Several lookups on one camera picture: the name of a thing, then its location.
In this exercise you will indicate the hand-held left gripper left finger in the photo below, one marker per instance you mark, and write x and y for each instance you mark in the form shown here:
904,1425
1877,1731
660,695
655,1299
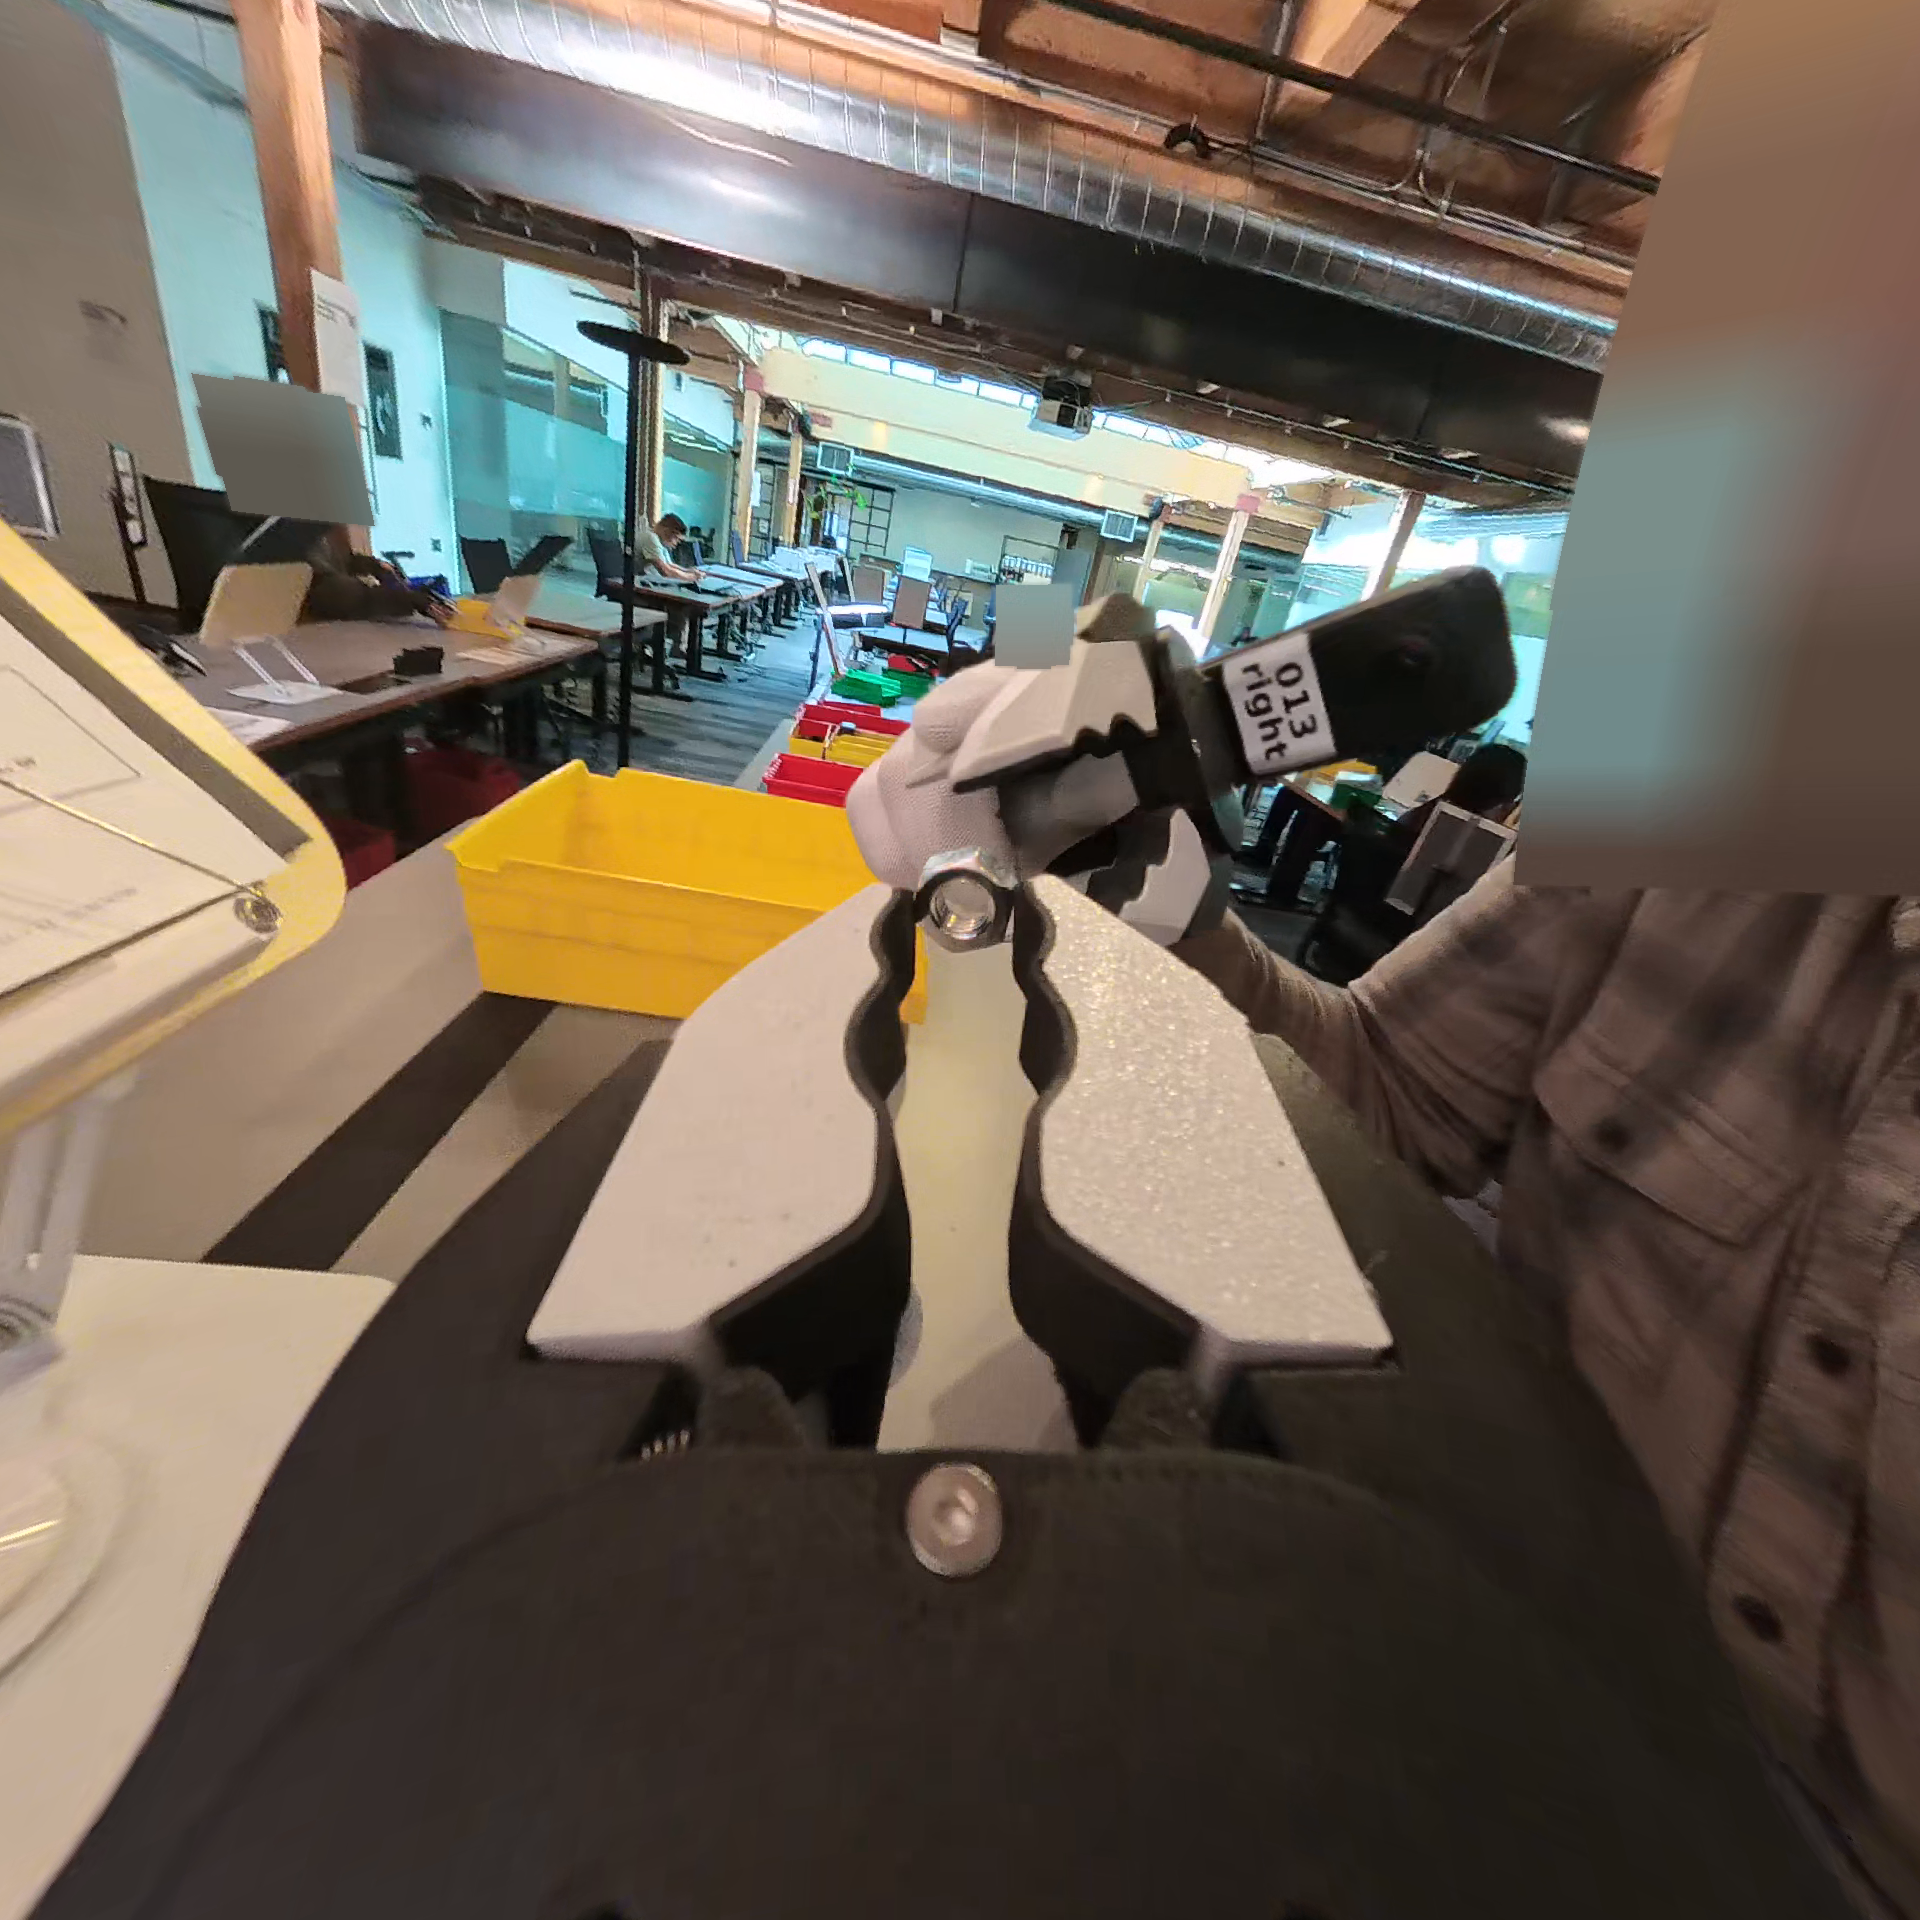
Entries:
721,1171

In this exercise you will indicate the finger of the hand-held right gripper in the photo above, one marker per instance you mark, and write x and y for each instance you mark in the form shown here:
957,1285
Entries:
1066,721
1141,875

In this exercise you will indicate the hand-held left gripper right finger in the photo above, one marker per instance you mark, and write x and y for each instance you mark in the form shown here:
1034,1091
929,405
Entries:
1201,1171

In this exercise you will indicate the silver hex bolt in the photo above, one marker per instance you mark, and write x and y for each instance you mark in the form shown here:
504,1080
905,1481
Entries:
963,899

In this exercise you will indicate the yellow plastic bin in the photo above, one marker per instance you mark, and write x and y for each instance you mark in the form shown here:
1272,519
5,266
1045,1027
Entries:
660,885

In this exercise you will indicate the person's right forearm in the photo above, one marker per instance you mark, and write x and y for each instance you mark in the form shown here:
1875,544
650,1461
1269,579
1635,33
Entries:
1381,1021

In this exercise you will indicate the person's right hand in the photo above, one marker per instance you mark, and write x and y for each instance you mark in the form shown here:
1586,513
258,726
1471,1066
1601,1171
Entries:
914,779

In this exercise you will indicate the stacked coloured plastic trays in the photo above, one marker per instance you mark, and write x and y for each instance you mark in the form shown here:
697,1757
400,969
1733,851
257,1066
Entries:
841,737

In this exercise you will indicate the wooden document stand white base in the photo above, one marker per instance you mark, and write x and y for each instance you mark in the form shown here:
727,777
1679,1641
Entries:
181,1441

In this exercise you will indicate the background office desk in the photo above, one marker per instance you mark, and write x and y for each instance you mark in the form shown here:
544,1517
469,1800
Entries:
361,674

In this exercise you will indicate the printed instruction sheet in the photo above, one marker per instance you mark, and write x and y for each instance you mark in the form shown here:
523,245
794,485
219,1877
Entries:
91,813

